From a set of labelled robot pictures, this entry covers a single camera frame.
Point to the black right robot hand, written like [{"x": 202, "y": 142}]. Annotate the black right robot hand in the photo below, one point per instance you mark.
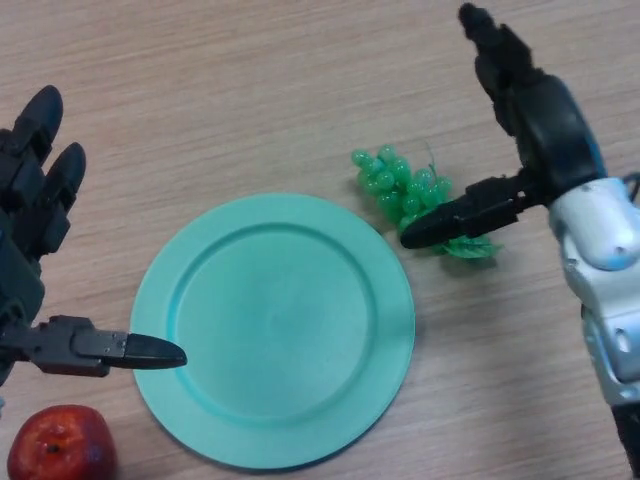
[{"x": 555, "y": 135}]

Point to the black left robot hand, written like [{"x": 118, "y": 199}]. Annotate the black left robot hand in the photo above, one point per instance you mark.
[{"x": 25, "y": 210}]

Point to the green grape bunch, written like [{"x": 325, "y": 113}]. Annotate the green grape bunch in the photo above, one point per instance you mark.
[{"x": 395, "y": 185}]

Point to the green round plate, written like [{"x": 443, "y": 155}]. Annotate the green round plate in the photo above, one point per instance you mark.
[{"x": 275, "y": 330}]

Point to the red apple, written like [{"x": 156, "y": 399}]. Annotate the red apple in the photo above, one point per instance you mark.
[{"x": 60, "y": 447}]

